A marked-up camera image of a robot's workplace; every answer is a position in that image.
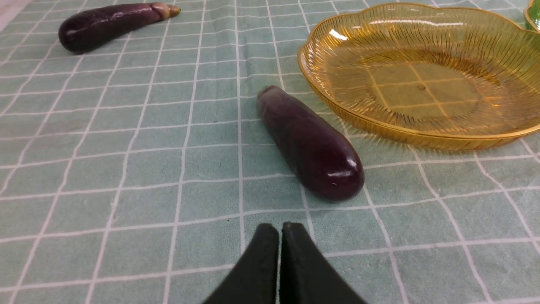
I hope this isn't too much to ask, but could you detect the purple eggplant beige stem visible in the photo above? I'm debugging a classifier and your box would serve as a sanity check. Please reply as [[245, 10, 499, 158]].
[[58, 2, 181, 54]]

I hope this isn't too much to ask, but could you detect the amber glass plate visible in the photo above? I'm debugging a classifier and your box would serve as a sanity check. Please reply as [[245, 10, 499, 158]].
[[297, 3, 539, 151]]

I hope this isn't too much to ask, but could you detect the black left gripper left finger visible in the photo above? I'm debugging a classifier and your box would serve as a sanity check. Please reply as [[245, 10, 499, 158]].
[[204, 223, 279, 304]]

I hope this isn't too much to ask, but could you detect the green glass plate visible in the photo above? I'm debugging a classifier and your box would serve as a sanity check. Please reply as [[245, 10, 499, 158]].
[[523, 0, 540, 33]]

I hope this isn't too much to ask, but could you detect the purple eggplant green stem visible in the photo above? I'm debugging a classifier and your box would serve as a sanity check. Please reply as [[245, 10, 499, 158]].
[[256, 85, 365, 202]]

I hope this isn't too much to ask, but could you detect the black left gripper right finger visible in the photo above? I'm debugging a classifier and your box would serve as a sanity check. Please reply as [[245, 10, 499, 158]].
[[278, 222, 366, 304]]

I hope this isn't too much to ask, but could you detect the green checkered tablecloth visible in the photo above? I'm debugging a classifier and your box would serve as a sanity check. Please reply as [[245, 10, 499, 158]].
[[0, 0, 539, 304]]

